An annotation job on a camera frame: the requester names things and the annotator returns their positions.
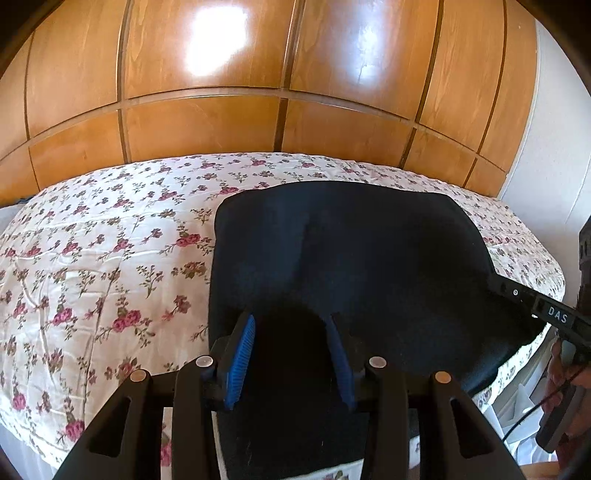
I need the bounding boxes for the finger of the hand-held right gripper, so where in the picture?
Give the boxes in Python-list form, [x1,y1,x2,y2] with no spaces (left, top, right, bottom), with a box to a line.
[487,271,539,320]

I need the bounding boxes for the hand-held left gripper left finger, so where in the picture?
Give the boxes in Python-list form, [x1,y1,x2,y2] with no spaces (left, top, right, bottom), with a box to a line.
[54,311,257,480]

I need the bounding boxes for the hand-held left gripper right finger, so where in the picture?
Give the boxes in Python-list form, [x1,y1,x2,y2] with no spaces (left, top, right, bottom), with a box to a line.
[323,316,527,480]

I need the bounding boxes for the black pants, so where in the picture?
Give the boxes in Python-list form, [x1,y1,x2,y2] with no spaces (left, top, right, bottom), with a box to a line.
[208,181,548,480]

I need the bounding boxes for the person's right hand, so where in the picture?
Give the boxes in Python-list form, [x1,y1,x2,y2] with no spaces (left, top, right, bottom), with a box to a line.
[545,339,580,414]

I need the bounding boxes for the floral quilted bedspread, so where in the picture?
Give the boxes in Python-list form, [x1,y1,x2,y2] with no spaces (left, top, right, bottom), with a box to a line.
[0,153,566,480]

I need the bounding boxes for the grey bed base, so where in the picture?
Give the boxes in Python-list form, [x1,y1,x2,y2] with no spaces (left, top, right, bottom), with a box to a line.
[0,422,61,480]

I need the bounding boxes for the black cable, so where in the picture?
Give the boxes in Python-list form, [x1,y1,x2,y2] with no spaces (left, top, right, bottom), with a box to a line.
[501,371,583,444]

